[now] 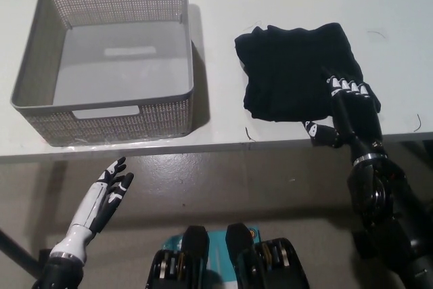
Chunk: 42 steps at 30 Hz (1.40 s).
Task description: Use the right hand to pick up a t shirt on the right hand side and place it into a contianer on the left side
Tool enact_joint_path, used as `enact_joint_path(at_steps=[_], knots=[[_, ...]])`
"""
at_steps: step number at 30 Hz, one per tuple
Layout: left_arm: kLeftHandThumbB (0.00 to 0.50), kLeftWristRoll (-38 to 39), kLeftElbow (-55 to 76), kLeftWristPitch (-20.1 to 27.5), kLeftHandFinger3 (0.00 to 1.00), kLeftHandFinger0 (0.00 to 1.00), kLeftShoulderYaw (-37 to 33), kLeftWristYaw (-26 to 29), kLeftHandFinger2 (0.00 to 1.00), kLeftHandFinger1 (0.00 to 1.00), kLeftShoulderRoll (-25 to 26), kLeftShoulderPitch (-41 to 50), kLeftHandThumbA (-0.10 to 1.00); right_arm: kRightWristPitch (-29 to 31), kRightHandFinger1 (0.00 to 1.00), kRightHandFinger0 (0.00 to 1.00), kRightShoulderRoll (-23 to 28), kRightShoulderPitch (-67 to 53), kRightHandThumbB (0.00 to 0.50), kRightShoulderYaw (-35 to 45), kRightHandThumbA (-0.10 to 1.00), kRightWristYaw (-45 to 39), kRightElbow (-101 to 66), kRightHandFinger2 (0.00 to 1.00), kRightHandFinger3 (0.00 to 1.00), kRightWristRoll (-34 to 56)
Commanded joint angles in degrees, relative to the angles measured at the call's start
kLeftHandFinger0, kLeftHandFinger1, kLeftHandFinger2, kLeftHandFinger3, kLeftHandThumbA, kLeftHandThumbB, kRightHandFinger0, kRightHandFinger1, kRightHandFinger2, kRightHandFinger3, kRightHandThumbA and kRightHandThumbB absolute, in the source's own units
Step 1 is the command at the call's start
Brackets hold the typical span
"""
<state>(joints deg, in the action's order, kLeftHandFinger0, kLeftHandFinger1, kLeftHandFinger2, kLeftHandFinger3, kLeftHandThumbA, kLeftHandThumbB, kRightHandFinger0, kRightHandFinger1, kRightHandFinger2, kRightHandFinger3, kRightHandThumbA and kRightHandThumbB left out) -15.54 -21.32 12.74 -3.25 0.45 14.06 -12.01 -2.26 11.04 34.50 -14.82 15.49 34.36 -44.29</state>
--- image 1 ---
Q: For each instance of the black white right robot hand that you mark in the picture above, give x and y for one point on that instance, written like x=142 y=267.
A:
x=358 y=116

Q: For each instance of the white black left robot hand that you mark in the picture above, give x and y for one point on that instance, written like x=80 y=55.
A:
x=89 y=211

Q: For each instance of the black t-shirt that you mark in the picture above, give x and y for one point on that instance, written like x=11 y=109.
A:
x=291 y=72

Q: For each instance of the short black thread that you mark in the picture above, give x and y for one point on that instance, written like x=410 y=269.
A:
x=249 y=138
x=420 y=123
x=377 y=32

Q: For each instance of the black table foot plate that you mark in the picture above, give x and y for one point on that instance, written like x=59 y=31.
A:
x=44 y=258

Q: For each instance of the black table leg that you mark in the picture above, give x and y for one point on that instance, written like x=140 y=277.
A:
x=15 y=250

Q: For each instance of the thin loose thread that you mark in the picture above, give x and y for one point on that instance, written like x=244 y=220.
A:
x=256 y=23

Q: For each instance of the grey perforated plastic basket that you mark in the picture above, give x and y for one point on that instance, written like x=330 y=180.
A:
x=101 y=8

